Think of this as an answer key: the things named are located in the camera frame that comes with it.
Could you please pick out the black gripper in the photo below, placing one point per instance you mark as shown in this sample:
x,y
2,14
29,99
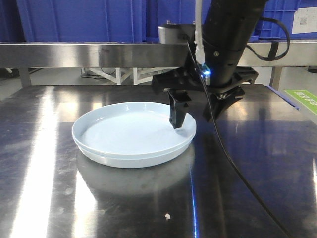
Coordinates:
x,y
179,80

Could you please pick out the light blue plate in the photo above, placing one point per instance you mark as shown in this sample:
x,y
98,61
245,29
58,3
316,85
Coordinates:
x,y
138,161
132,129

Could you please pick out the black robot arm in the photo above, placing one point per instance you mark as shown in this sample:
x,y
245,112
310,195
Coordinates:
x,y
211,63

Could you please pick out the blue bin upper right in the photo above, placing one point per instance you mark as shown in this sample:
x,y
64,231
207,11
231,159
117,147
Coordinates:
x,y
159,12

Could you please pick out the green floor sign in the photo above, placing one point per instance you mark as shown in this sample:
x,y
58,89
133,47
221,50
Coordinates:
x,y
305,97

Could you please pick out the blue bin far right labelled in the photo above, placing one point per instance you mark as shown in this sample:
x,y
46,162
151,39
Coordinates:
x,y
298,16

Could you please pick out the blue bin upper left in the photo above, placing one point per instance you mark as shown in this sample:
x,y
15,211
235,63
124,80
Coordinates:
x,y
73,21

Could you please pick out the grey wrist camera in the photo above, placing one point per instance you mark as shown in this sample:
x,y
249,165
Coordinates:
x,y
172,33

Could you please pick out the white frame table background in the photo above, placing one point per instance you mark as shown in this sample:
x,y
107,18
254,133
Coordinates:
x,y
118,75

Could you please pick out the stainless steel shelf rail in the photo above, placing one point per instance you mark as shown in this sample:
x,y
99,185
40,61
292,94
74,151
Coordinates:
x,y
79,55

